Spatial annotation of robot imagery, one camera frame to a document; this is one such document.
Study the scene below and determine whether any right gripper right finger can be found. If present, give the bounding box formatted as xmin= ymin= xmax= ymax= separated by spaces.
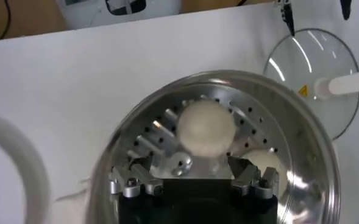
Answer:
xmin=227 ymin=155 xmax=280 ymax=200

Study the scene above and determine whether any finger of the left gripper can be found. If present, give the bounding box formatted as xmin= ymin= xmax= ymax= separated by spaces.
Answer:
xmin=275 ymin=0 xmax=296 ymax=37
xmin=339 ymin=0 xmax=354 ymax=21

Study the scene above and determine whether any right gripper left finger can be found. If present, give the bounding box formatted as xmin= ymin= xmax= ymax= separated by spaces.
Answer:
xmin=108 ymin=155 xmax=165 ymax=198

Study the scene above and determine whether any white steamed baozi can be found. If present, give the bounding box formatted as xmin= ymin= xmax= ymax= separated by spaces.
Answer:
xmin=241 ymin=149 xmax=290 ymax=198
xmin=176 ymin=99 xmax=237 ymax=158

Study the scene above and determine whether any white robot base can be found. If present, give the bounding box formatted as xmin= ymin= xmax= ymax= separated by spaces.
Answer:
xmin=55 ymin=0 xmax=182 ymax=31

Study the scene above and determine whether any perforated steel steamer basket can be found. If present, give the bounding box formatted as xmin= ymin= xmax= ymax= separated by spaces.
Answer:
xmin=86 ymin=69 xmax=341 ymax=224

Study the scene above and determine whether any white round plate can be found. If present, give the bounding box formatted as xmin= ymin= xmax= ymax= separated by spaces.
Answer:
xmin=0 ymin=112 xmax=51 ymax=224

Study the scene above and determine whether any glass lid with white handle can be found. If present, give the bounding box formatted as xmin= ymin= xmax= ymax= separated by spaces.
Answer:
xmin=263 ymin=27 xmax=359 ymax=141

